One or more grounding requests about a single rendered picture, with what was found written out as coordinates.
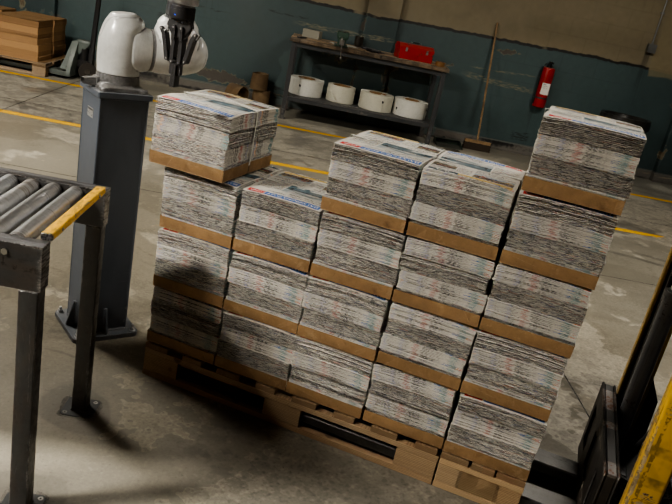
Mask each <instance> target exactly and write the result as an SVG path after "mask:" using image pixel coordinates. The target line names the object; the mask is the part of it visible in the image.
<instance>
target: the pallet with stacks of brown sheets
mask: <svg viewBox="0 0 672 504"><path fill-rule="evenodd" d="M66 24H67V20H66V19H65V18H60V17H55V16H50V15H45V14H40V13H35V12H30V11H16V9H15V8H10V7H5V6H0V57H2V58H7V59H12V60H17V61H22V62H27V63H32V71H29V70H24V69H19V68H13V67H8V66H3V65H0V69H5V70H10V71H15V72H20V73H25V74H31V75H36V76H41V77H48V75H49V67H51V66H53V67H60V66H61V63H62V62H63V60H64V58H65V56H66V55H64V52H65V50H66V44H65V27H66Z"/></svg>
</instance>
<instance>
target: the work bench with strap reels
mask: <svg viewBox="0 0 672 504"><path fill-rule="evenodd" d="M297 36H301V37H304V36H302V35H301V34H296V33H294V34H293V35H292V36H291V38H290V41H292V45H291V51H290V57H289V63H288V69H287V75H286V81H285V87H284V93H283V99H282V105H281V111H280V116H278V118H281V119H285V118H286V117H284V114H285V110H287V111H288V110H289V109H287V107H288V102H289V101H293V102H298V103H303V104H308V105H313V106H318V107H323V108H328V109H333V110H338V111H343V112H348V113H353V114H358V115H363V116H369V117H374V118H379V119H384V120H389V121H394V122H399V123H404V124H409V125H414V126H419V127H420V130H419V134H416V135H417V136H419V137H424V136H423V132H424V128H428V130H427V134H426V138H425V142H424V144H427V145H429V143H430V138H431V134H432V130H433V126H434V122H435V118H436V114H437V110H438V106H439V102H440V98H441V94H442V89H443V85H444V81H445V77H446V73H449V71H450V69H448V68H447V67H446V66H444V67H438V66H435V62H433V61H432V59H433V55H434V53H435V51H434V48H431V47H426V46H421V45H422V44H421V45H416V44H420V43H416V42H411V43H415V44H411V43H406V42H401V41H397V42H396V44H395V50H394V53H389V52H384V51H381V52H383V53H385V54H381V53H379V54H378V53H372V52H370V51H366V49H364V48H361V47H356V46H354V45H350V44H346V45H347V47H348V48H343V47H342V55H341V56H344V57H349V58H354V59H359V60H364V61H369V62H374V63H379V64H384V65H388V66H393V67H398V68H403V69H408V70H413V71H418V72H423V73H428V74H433V75H432V79H431V83H430V88H429V92H428V96H427V100H426V102H425V101H422V100H419V99H415V98H410V97H408V96H407V97H405V96H395V99H394V96H392V95H390V94H387V93H384V92H379V91H374V90H367V89H361V92H360V97H359V102H357V101H354V95H355V91H356V88H355V87H352V86H349V85H345V84H341V83H334V82H329V83H328V87H327V93H326V95H322V91H323V85H324V80H320V79H317V78H313V77H309V76H304V75H295V74H293V73H294V67H295V61H296V55H297V49H298V47H300V48H305V49H310V50H315V51H320V52H325V53H329V54H334V55H339V56H340V51H341V47H338V46H334V43H335V41H330V40H325V39H321V40H317V39H313V38H308V37H307V39H304V38H297ZM437 75H438V76H440V80H439V85H438V89H437V93H436V97H435V101H434V105H433V109H432V113H431V118H430V120H429V118H428V117H427V116H428V112H429V108H430V103H431V99H432V95H433V91H434V87H435V83H436V78H437ZM393 101H394V104H393ZM392 105H393V109H392Z"/></svg>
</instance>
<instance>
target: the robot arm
mask: <svg viewBox="0 0 672 504"><path fill-rule="evenodd" d="M198 6H199V0H168V1H167V7H166V14H164V15H162V16H161V17H160V18H159V19H158V21H157V23H156V25H155V28H154V30H153V29H148V28H146V27H145V23H144V21H143V20H142V18H141V17H139V16H138V15H137V14H135V13H132V12H124V11H113V12H111V13H110V14H109V15H108V16H107V17H106V18H105V20H104V22H103V24H102V26H101V29H100V32H99V37H98V44H97V57H96V61H97V68H96V74H93V75H92V76H82V77H81V81H82V82H81V83H84V84H88V85H93V86H95V87H96V88H98V89H99V91H102V92H115V93H128V94H140V95H148V91H147V90H146V89H144V88H142V87H141V86H140V85H139V75H140V72H146V71H148V72H154V73H158V74H165V75H170V82H169V87H173V88H174V87H178V86H179V78H180V76H181V75H190V74H194V73H197V72H199V71H200V70H201V69H203V68H204V67H205V65H206V62H207V58H208V49H207V46H206V43H205V41H204V40H203V38H202V37H201V35H200V34H199V29H198V27H197V25H196V23H195V21H194V20H195V12H196V9H195V7H198Z"/></svg>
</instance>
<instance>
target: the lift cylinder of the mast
mask: <svg viewBox="0 0 672 504"><path fill-rule="evenodd" d="M661 299H662V301H661V303H660V306H659V308H658V311H657V313H656V316H655V319H654V321H653V324H652V326H651V329H650V331H649V334H648V337H647V339H646V342H645V344H644V347H643V349H642V352H641V355H640V357H639V360H638V362H637V365H636V367H635V370H634V372H633V375H632V378H631V380H630V383H629V385H628V388H627V390H626V393H625V396H624V398H623V401H622V403H621V406H620V408H619V411H618V414H617V415H618V434H619V452H621V450H622V447H623V445H624V442H625V440H626V437H627V435H628V432H629V430H630V427H631V425H632V422H633V420H634V417H635V415H636V412H637V410H638V407H639V405H640V402H641V400H642V397H643V395H644V392H645V390H646V387H647V385H648V382H649V380H650V377H651V375H652V372H653V370H654V367H655V365H656V362H657V360H658V357H659V355H660V352H661V350H662V347H663V345H664V342H665V340H666V337H667V335H668V332H669V330H670V327H671V325H672V286H671V288H670V287H666V288H665V289H664V292H663V294H662V297H661ZM648 431H649V430H648ZM648 431H647V432H646V433H645V434H644V435H643V436H642V437H641V438H640V439H639V440H638V441H637V442H636V443H635V444H634V445H633V446H632V447H631V448H630V449H629V450H628V451H626V452H625V453H624V454H622V455H621V456H620V471H621V475H622V476H623V477H626V467H625V462H622V460H623V459H625V458H626V457H628V456H629V455H630V454H631V453H632V452H634V451H635V450H636V449H637V448H638V447H639V446H640V445H641V444H642V443H643V442H644V441H645V439H646V436H647V434H648Z"/></svg>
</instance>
